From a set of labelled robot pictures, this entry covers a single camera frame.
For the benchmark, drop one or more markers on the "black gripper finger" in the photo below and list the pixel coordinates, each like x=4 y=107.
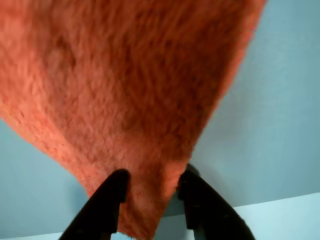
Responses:
x=212 y=215
x=100 y=212

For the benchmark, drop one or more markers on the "orange terry towel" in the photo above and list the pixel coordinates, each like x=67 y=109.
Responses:
x=125 y=75

